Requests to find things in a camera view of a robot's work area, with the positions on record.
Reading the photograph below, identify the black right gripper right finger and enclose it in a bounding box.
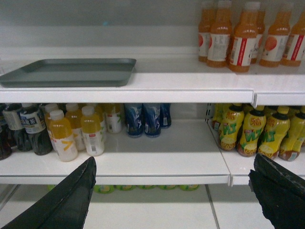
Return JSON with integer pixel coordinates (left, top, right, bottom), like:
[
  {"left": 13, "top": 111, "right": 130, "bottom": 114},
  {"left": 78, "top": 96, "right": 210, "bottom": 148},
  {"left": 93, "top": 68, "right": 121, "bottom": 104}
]
[{"left": 248, "top": 153, "right": 305, "bottom": 229}]

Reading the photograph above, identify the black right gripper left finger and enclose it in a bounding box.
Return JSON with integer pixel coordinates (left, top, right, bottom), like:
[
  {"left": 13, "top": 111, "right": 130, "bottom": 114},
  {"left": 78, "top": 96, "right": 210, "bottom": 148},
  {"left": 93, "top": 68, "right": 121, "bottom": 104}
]
[{"left": 3, "top": 156, "right": 97, "bottom": 229}]

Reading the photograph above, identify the grey rectangular serving tray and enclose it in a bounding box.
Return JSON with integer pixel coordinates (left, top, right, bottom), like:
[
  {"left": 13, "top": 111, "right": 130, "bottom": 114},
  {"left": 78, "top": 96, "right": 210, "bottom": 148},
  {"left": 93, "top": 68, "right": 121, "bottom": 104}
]
[{"left": 0, "top": 58, "right": 136, "bottom": 88}]

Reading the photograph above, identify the yellow lemon tea bottle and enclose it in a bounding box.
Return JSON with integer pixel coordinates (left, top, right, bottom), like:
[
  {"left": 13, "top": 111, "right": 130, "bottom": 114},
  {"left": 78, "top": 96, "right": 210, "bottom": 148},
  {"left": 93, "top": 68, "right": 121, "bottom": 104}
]
[
  {"left": 258, "top": 109, "right": 290, "bottom": 159},
  {"left": 219, "top": 103, "right": 244, "bottom": 151},
  {"left": 278, "top": 112, "right": 305, "bottom": 161},
  {"left": 237, "top": 106, "right": 266, "bottom": 157}
]

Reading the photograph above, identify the yellow white drink bottle front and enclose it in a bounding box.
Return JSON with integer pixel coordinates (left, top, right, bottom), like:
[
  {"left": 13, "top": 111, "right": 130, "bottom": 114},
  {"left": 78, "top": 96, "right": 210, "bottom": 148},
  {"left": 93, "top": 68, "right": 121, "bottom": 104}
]
[{"left": 50, "top": 109, "right": 78, "bottom": 162}]

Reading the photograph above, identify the yellow white drink bottle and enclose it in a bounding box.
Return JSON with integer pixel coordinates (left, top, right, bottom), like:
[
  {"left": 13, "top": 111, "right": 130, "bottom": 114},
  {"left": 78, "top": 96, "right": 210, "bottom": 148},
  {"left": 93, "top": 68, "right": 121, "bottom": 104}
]
[
  {"left": 81, "top": 105, "right": 105, "bottom": 156},
  {"left": 50, "top": 109, "right": 78, "bottom": 162}
]

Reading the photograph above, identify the yellow white drink bottle right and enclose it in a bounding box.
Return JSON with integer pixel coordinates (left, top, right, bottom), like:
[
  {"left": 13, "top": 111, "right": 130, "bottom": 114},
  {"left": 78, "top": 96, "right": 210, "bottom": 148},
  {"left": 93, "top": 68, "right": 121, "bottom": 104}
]
[{"left": 81, "top": 105, "right": 105, "bottom": 156}]

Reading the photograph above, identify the dark tea bottle white label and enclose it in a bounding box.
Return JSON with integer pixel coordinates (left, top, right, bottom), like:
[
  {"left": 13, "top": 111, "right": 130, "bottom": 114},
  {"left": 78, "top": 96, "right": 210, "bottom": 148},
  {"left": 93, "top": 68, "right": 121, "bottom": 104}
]
[{"left": 20, "top": 103, "right": 52, "bottom": 156}]

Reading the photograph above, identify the dark tea bottle far left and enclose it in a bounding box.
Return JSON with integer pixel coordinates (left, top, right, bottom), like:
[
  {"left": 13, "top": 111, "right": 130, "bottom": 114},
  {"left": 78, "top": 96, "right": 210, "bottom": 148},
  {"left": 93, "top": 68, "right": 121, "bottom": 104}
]
[{"left": 0, "top": 104, "right": 12, "bottom": 160}]

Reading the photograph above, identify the blue drink bottle middle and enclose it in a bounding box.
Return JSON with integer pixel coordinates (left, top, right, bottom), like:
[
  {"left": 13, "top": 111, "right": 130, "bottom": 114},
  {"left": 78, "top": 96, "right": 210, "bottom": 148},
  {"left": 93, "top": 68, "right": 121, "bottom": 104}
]
[{"left": 143, "top": 103, "right": 161, "bottom": 138}]

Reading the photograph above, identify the orange juice bottle far right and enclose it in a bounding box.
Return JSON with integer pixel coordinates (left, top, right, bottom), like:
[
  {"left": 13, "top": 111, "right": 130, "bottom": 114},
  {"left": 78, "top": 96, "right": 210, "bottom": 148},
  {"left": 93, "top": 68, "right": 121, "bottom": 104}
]
[{"left": 280, "top": 8, "right": 305, "bottom": 67}]

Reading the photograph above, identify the orange juice bottle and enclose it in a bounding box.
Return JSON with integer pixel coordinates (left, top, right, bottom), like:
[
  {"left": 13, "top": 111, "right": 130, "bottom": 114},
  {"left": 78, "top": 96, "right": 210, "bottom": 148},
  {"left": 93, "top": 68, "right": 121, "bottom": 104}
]
[
  {"left": 280, "top": 8, "right": 305, "bottom": 67},
  {"left": 259, "top": 1, "right": 294, "bottom": 67},
  {"left": 198, "top": 0, "right": 215, "bottom": 62},
  {"left": 229, "top": 1, "right": 260, "bottom": 73},
  {"left": 207, "top": 0, "right": 232, "bottom": 68}
]

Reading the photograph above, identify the orange juice bottle front centre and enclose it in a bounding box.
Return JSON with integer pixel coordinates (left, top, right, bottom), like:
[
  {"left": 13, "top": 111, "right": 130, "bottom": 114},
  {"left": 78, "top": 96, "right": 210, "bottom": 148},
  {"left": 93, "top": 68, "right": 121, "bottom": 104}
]
[{"left": 229, "top": 1, "right": 260, "bottom": 73}]

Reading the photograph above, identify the orange juice bottle left front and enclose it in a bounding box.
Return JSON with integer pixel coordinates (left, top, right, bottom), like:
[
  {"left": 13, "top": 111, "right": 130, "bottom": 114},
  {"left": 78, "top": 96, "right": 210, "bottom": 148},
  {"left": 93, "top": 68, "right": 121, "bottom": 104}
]
[{"left": 207, "top": 0, "right": 232, "bottom": 68}]

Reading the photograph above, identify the orange juice bottle far left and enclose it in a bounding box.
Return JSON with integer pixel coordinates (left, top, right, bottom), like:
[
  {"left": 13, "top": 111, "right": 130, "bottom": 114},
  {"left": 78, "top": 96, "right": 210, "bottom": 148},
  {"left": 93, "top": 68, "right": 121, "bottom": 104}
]
[{"left": 198, "top": 0, "right": 215, "bottom": 62}]

